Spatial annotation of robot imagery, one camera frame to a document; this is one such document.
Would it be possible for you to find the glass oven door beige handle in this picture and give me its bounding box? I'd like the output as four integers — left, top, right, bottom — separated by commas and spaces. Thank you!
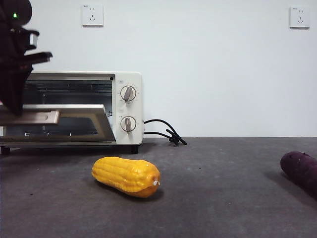
0, 103, 117, 146

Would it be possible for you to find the purple sweet potato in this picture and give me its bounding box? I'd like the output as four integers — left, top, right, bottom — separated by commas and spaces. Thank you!
280, 151, 317, 199

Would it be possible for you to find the white Toshiba toaster oven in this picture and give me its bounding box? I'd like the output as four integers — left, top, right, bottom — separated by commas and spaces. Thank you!
0, 71, 144, 156

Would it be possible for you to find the beige oven control knob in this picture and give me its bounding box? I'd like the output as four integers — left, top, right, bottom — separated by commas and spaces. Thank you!
120, 85, 137, 102
120, 116, 137, 134

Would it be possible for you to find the white wall socket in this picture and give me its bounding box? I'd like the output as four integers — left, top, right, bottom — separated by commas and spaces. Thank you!
289, 6, 311, 30
82, 3, 104, 27

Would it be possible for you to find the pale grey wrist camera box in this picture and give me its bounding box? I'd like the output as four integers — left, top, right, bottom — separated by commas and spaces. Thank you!
29, 31, 40, 48

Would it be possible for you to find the black oven power cable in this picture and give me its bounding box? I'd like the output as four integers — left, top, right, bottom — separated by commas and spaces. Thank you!
143, 119, 188, 146

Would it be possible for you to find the yellow corn cob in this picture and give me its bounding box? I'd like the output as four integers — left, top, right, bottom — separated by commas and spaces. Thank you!
91, 156, 161, 198

